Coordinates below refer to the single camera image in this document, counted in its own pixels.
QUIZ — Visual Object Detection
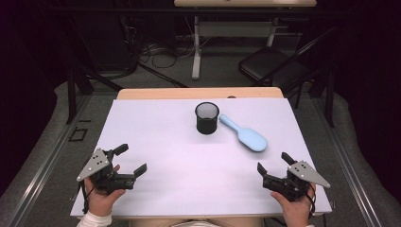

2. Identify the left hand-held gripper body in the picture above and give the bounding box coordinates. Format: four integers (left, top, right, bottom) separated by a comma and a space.
76, 148, 137, 195

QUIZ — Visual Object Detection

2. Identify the hand-held gripper cable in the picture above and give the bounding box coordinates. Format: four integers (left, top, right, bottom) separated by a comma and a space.
79, 181, 92, 215
306, 183, 317, 219

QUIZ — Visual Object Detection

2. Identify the black folding chair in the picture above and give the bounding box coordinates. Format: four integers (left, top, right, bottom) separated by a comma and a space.
238, 46, 311, 87

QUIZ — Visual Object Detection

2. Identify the light blue spoon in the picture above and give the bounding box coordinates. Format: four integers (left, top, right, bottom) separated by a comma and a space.
218, 113, 269, 153

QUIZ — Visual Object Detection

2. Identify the right hand-held gripper cable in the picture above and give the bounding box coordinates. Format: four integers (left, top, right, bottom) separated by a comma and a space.
306, 183, 317, 219

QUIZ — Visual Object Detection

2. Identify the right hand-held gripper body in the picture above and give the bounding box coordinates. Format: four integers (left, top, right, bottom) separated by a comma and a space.
262, 160, 331, 202

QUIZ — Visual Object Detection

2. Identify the white desk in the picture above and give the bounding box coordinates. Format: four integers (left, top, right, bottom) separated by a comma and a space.
173, 0, 318, 80

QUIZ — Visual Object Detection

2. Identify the left hand-held gripper cable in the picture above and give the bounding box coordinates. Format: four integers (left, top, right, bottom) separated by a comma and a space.
79, 181, 92, 215

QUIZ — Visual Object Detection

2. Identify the person's right hand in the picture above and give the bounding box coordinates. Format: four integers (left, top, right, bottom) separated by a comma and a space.
270, 183, 317, 227

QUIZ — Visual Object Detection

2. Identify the person's left hand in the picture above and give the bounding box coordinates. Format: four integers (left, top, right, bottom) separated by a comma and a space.
83, 176, 127, 218

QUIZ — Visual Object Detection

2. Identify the black mesh cup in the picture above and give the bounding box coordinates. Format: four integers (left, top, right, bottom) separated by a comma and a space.
194, 101, 220, 135

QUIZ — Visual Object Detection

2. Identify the bundle of floor cables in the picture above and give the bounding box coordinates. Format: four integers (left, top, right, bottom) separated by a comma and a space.
138, 39, 193, 70

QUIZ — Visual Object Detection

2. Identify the wooden table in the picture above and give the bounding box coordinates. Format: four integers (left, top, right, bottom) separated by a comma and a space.
75, 87, 329, 220

